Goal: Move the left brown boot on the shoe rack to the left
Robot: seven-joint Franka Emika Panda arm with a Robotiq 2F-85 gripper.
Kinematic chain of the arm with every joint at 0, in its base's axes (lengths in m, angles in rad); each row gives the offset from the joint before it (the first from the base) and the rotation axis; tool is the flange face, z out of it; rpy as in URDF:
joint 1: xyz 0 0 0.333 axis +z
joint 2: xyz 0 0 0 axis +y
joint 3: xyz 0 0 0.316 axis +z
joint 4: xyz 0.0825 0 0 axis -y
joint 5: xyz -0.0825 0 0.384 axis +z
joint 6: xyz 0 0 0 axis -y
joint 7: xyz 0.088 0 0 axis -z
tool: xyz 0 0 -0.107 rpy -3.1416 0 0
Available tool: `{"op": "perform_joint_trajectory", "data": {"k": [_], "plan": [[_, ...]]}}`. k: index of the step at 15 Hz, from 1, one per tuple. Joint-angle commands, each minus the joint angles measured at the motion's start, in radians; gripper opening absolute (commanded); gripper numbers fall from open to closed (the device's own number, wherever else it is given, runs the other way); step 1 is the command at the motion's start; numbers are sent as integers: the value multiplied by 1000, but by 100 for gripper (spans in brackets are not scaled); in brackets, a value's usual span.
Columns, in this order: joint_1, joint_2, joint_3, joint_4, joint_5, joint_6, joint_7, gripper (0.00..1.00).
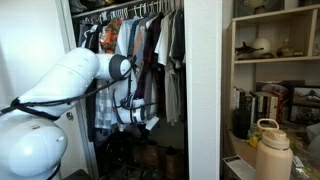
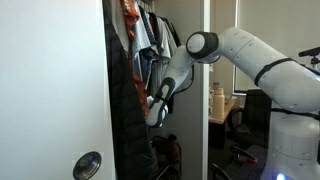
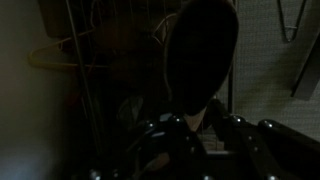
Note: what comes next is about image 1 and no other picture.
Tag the tan insulated water bottle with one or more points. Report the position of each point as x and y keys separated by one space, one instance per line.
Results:
x=273 y=156

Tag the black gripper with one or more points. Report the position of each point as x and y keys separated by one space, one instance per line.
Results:
x=144 y=128

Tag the maroon hanging garment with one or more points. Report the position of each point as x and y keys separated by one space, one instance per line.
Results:
x=150 y=63

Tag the brown leather boot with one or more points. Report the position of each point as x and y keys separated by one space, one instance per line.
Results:
x=148 y=155
x=173 y=163

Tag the grey folded item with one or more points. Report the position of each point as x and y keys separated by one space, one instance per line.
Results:
x=78 y=5

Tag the grey cloth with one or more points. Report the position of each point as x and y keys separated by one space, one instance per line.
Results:
x=314 y=131

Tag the dark shark figurine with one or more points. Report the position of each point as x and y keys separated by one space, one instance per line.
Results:
x=247 y=50

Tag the light grey t-shirt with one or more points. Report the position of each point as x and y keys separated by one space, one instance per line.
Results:
x=163 y=40

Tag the dark framed picture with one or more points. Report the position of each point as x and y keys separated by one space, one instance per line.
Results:
x=258 y=7

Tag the wooden desk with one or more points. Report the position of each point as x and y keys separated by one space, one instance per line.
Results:
x=240 y=146

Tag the grey long shirt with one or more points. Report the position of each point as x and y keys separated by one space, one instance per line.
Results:
x=171 y=96

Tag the light blue shirt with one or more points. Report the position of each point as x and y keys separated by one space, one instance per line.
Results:
x=124 y=38

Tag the black framed photo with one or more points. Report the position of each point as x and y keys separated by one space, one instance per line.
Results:
x=306 y=96
x=304 y=114

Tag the black puffer jacket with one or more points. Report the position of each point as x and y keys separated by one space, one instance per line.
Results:
x=90 y=113

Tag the orange patterned shirt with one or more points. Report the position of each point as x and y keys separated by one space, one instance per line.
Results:
x=110 y=36

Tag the black hanging garment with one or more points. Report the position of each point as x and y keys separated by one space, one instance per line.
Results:
x=179 y=36

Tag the white round vase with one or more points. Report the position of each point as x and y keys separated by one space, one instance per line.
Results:
x=261 y=45

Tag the plaid hanging shirt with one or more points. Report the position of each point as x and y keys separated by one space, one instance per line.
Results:
x=104 y=110

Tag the white spine book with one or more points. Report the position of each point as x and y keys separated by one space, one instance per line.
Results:
x=274 y=108
x=235 y=98

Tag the clear plastic bag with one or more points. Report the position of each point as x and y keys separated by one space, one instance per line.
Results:
x=303 y=163

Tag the white closet shelf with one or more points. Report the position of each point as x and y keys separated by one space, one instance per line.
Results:
x=100 y=10

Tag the navy hanging garment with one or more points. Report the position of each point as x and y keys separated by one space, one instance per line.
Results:
x=133 y=36

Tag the brown small vase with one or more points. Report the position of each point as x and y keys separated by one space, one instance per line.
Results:
x=285 y=49

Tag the wooden bookshelf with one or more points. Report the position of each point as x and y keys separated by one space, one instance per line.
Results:
x=276 y=60

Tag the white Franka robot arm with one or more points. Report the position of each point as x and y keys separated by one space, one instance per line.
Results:
x=66 y=76

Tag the white sliding closet door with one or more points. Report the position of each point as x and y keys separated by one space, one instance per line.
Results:
x=78 y=143

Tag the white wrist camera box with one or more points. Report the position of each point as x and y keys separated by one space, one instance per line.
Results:
x=152 y=123

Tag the yellow small object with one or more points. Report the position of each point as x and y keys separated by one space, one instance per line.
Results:
x=255 y=139

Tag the black cylindrical container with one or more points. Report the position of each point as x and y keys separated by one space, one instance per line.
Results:
x=241 y=124

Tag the white plastic hanger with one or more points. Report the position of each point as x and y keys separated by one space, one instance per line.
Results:
x=124 y=13
x=158 y=6
x=138 y=9

